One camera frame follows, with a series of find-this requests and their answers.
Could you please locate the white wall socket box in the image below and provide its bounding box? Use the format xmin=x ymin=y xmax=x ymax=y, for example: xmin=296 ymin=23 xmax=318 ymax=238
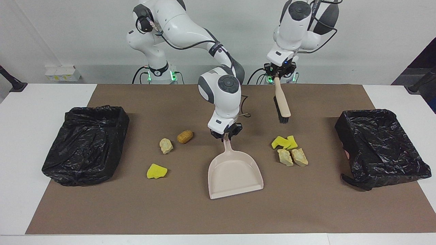
xmin=45 ymin=65 xmax=82 ymax=82

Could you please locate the brown table mat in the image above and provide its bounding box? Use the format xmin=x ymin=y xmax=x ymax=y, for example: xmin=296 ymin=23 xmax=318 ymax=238
xmin=26 ymin=84 xmax=436 ymax=234

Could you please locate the beige bread chunk orange crust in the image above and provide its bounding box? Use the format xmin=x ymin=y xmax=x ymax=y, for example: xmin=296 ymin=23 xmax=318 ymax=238
xmin=291 ymin=148 xmax=309 ymax=167

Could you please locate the yellow sponge piece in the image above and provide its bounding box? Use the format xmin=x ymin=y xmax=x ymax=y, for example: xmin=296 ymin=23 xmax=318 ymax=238
xmin=271 ymin=136 xmax=292 ymax=149
xmin=146 ymin=163 xmax=168 ymax=179

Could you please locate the dark background panel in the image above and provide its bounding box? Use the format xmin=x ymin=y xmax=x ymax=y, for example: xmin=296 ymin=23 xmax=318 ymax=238
xmin=391 ymin=37 xmax=436 ymax=114

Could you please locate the brown peanut shaped toy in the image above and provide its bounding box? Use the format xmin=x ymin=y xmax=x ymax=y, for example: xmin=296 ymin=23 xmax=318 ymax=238
xmin=176 ymin=130 xmax=194 ymax=144

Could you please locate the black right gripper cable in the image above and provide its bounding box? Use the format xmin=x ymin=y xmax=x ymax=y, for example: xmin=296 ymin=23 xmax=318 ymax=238
xmin=136 ymin=14 xmax=251 ymax=118

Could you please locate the black bag lined bin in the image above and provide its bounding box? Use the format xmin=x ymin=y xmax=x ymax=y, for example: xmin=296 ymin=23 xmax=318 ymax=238
xmin=334 ymin=109 xmax=432 ymax=191
xmin=42 ymin=105 xmax=130 ymax=186

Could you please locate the beige brush with black bristles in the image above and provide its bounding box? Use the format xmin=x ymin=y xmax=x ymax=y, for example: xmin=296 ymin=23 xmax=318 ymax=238
xmin=274 ymin=77 xmax=292 ymax=124

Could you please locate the beige plastic dustpan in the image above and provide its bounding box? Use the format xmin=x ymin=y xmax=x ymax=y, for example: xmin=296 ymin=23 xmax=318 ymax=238
xmin=208 ymin=133 xmax=264 ymax=200

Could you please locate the black arm base cable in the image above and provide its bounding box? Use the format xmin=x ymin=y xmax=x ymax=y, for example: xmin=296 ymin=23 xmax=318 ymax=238
xmin=132 ymin=66 xmax=151 ymax=84
xmin=247 ymin=67 xmax=273 ymax=84

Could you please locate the small beige bread chunk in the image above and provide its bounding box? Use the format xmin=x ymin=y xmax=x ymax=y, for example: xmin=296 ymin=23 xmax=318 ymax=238
xmin=159 ymin=138 xmax=174 ymax=154

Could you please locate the black stand foot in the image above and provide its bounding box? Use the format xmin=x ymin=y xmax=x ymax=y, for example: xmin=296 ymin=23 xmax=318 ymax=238
xmin=404 ymin=67 xmax=436 ymax=94
xmin=0 ymin=65 xmax=28 ymax=93

